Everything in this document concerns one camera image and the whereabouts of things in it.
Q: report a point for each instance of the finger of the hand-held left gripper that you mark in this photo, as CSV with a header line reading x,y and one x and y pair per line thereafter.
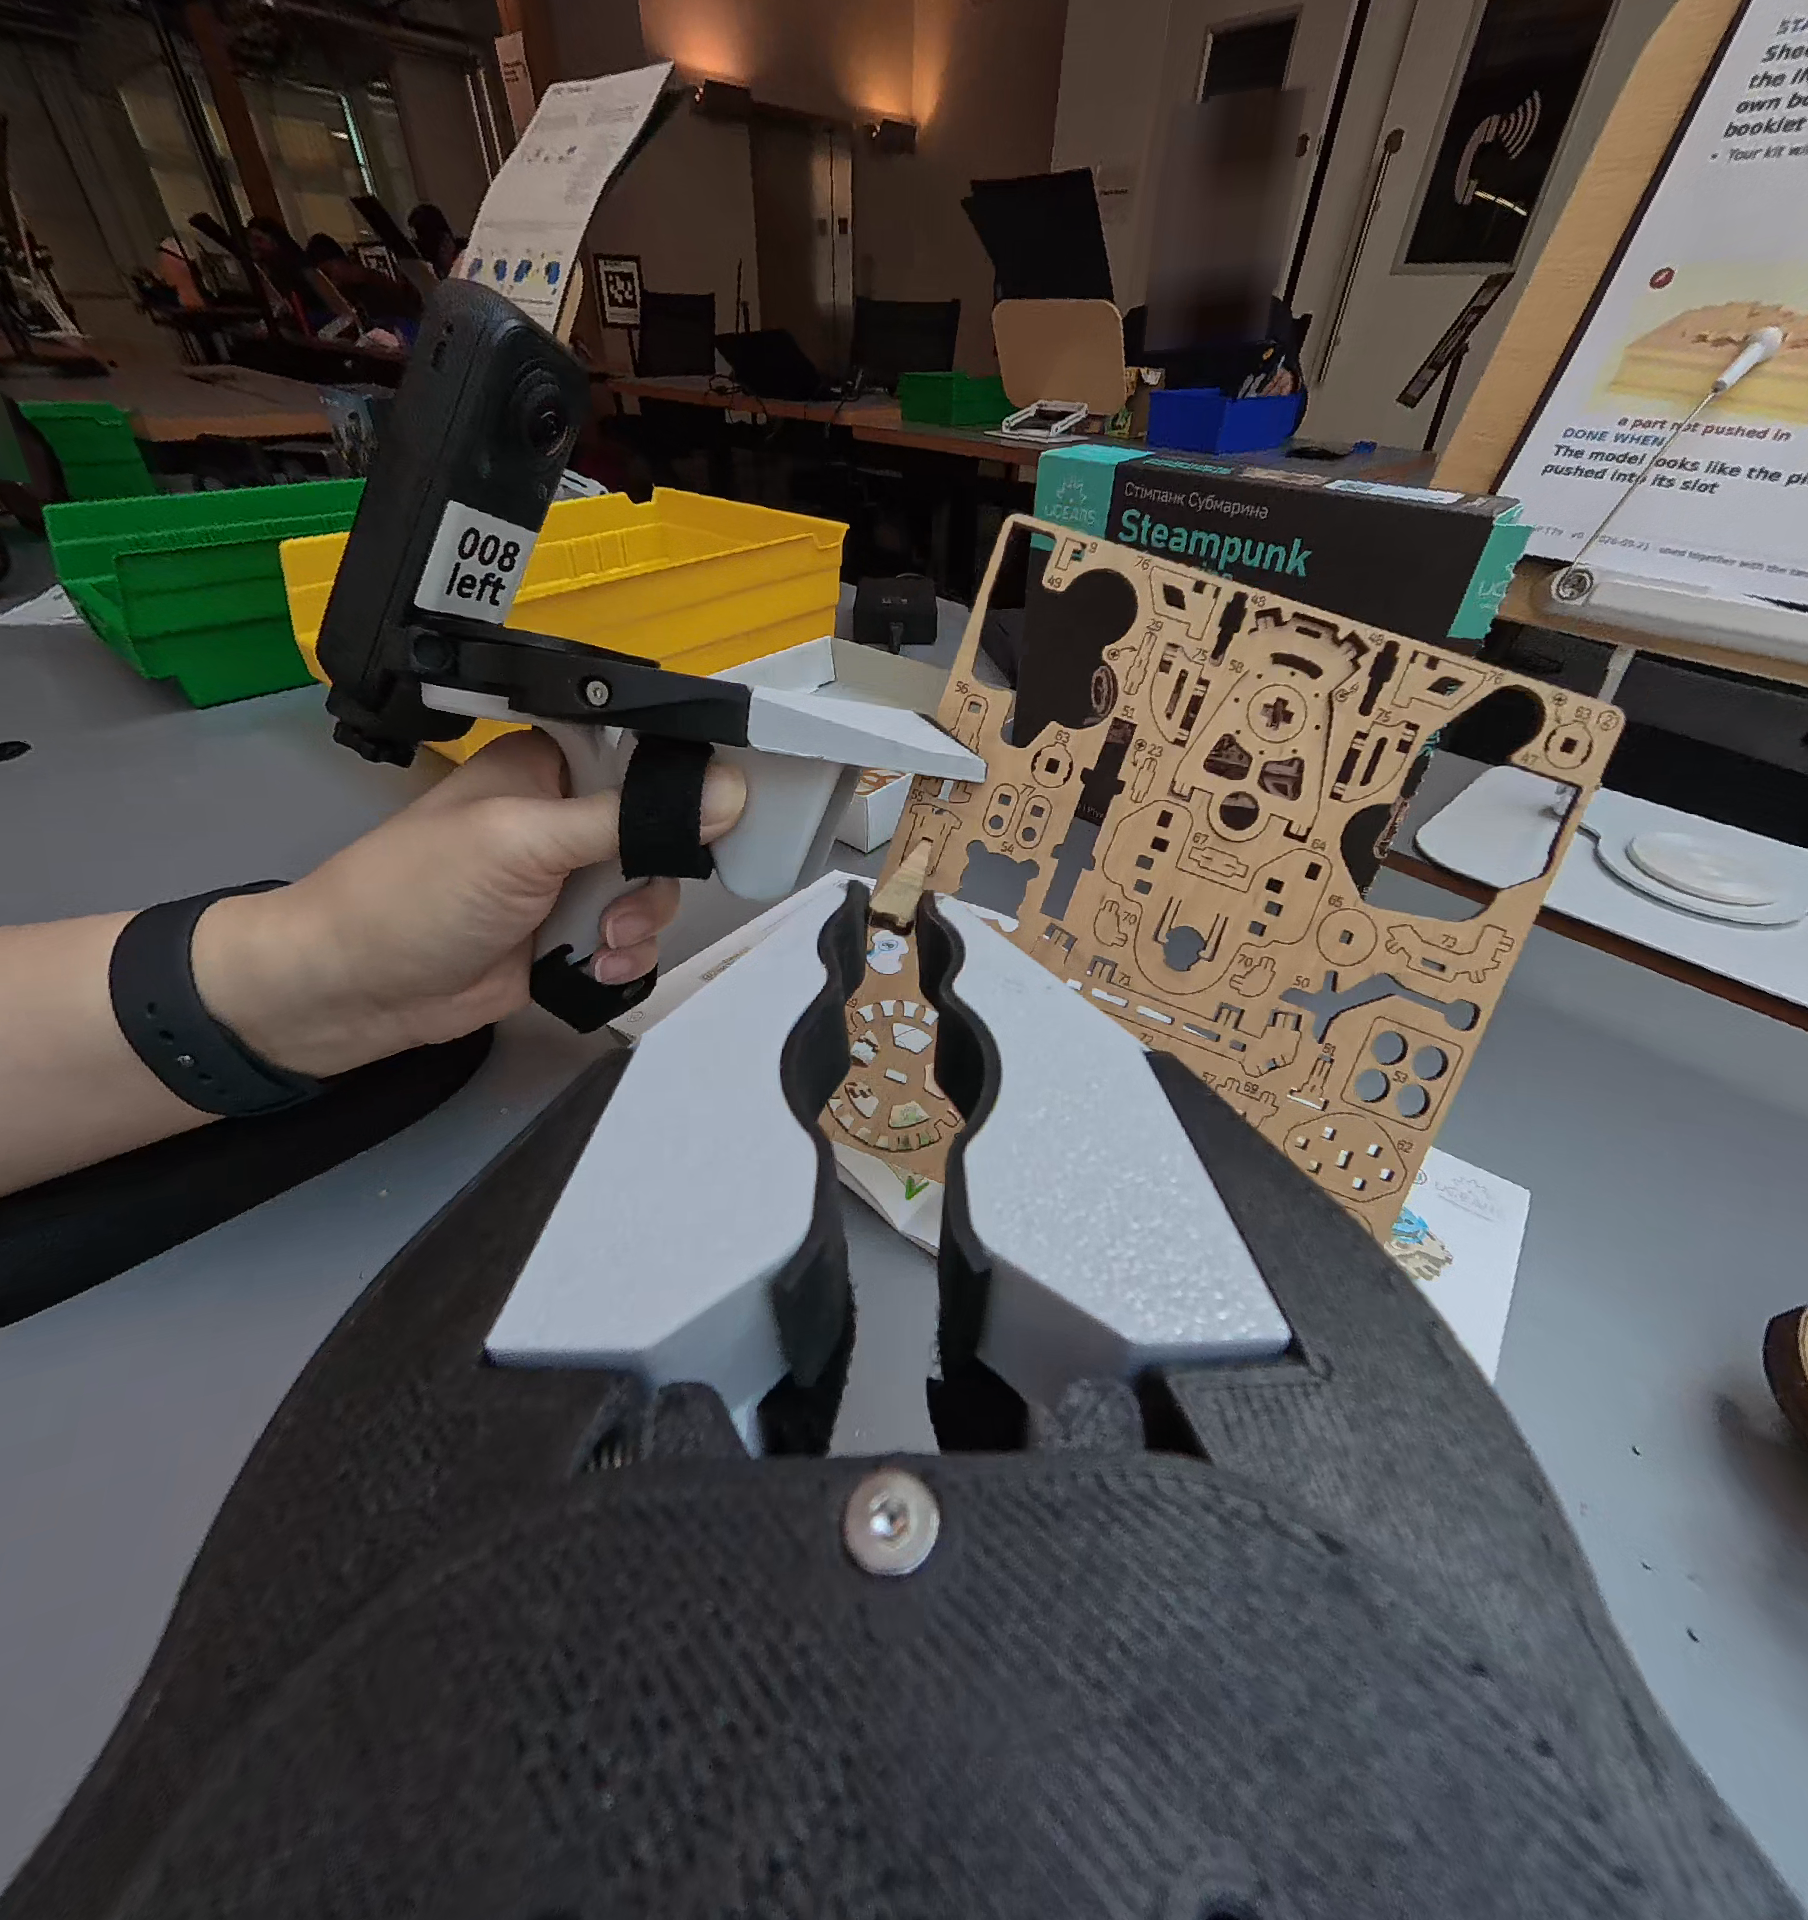
x,y
859,735

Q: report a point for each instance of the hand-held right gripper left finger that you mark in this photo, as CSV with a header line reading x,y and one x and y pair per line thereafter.
x,y
664,1201

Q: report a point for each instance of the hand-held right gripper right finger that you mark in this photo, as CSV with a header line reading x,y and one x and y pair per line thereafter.
x,y
1129,1201

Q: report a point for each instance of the slim wooden puzzle piece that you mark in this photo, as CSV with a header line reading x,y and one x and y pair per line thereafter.
x,y
904,886

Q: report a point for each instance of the yellow plastic bin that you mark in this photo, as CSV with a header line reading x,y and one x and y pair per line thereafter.
x,y
619,600

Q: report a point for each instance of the wooden laser-cut parts sheet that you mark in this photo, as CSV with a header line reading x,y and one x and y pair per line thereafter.
x,y
1535,841

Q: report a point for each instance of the person's left hand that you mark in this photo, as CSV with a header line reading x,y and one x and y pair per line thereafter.
x,y
423,915

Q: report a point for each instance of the white cardboard tray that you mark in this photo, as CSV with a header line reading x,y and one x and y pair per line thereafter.
x,y
851,822

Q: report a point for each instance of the black power brick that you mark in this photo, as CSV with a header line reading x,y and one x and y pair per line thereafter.
x,y
897,611

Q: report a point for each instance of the printed marker tag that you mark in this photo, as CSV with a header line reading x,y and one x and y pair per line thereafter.
x,y
620,288

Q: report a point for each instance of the green plastic bin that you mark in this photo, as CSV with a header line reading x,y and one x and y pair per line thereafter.
x,y
86,450
954,399
199,584

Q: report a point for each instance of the wooden stand with paper sheet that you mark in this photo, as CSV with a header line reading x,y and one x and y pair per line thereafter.
x,y
573,179

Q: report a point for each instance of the assembly instruction booklet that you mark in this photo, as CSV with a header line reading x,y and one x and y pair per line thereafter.
x,y
1474,1245

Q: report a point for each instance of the small wooden board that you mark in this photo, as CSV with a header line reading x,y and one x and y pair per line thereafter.
x,y
1058,354

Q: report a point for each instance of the blue plastic bin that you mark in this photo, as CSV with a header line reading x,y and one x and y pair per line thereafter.
x,y
1221,424

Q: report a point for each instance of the black padded wrist rest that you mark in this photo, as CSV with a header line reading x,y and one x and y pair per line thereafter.
x,y
168,1184

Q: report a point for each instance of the black wristband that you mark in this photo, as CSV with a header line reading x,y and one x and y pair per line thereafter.
x,y
199,1006

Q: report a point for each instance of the white stand base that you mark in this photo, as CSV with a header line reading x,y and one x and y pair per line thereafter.
x,y
1490,812

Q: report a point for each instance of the black model kit box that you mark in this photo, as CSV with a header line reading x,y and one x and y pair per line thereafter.
x,y
1444,572

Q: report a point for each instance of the instruction poster on stand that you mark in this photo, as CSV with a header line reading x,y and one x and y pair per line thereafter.
x,y
1581,344

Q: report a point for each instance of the black wall sign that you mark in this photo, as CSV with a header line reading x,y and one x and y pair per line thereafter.
x,y
1513,133

